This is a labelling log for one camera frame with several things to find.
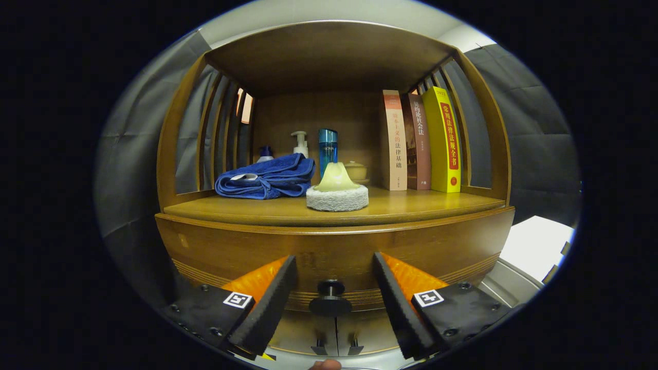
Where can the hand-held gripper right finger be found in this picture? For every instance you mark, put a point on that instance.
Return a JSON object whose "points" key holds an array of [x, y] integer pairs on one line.
{"points": [[401, 318]]}

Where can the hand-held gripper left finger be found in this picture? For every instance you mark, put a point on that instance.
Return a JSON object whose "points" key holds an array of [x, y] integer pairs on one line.
{"points": [[267, 318]]}

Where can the wooden drawer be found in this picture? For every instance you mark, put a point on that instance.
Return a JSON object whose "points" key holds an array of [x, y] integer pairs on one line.
{"points": [[334, 252]]}

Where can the grey drawer unit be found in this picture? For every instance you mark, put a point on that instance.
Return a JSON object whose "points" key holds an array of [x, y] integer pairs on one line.
{"points": [[509, 288]]}

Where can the wooden countertop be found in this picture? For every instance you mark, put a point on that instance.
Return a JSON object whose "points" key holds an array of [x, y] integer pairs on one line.
{"points": [[411, 205]]}

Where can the wooden cabinet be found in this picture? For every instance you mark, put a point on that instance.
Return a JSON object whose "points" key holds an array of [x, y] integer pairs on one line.
{"points": [[329, 56]]}

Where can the blue folded towel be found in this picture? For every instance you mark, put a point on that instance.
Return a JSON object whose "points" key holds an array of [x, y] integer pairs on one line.
{"points": [[272, 177]]}

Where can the white desk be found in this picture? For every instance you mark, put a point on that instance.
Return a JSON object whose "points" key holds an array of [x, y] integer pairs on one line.
{"points": [[534, 246]]}

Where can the beige lidded teacup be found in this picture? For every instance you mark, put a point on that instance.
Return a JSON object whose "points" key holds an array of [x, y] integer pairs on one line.
{"points": [[357, 171]]}

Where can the small white blue-capped bottle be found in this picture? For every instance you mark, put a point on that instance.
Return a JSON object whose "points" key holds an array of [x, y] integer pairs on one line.
{"points": [[265, 153]]}

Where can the white pump bottle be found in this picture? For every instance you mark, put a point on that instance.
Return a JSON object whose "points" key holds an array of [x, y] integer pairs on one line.
{"points": [[300, 149]]}

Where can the beige orange-topped book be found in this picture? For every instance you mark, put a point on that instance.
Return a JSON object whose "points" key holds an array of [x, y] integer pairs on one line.
{"points": [[395, 144]]}

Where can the brown book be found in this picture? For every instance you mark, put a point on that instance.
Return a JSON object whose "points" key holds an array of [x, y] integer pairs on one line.
{"points": [[419, 144]]}

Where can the blue glass bottle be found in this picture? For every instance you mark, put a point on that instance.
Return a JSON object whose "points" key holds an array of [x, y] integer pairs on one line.
{"points": [[328, 149]]}

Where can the yellow book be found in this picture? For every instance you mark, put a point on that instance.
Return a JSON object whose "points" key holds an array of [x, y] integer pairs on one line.
{"points": [[442, 139]]}

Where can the black backdrop cloth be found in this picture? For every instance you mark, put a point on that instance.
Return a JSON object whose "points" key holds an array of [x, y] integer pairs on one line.
{"points": [[133, 180]]}

